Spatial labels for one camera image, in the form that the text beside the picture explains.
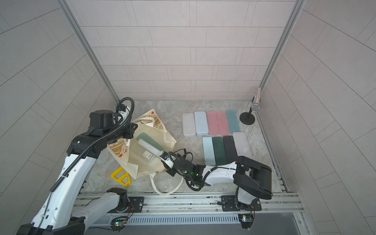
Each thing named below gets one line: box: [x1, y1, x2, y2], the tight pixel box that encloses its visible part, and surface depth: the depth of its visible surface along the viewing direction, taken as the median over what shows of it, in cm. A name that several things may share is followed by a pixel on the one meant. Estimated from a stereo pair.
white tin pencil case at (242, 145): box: [232, 131, 253, 159], surface depth 93 cm
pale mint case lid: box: [202, 136, 216, 166], surface depth 89 cm
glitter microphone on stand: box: [239, 86, 261, 126], surface depth 104 cm
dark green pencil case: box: [212, 136, 228, 166], surface depth 91 cm
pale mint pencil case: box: [193, 111, 209, 136], surface depth 102 cm
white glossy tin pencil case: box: [182, 113, 196, 137], surface depth 104 cm
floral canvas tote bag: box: [106, 109, 178, 180], surface depth 74 cm
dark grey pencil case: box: [222, 135, 238, 164], surface depth 91 cm
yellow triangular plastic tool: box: [109, 166, 124, 186], surface depth 80 cm
